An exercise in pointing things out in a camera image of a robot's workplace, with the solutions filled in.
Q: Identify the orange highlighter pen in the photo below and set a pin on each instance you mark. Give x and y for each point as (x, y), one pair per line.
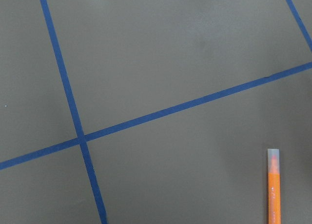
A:
(274, 193)

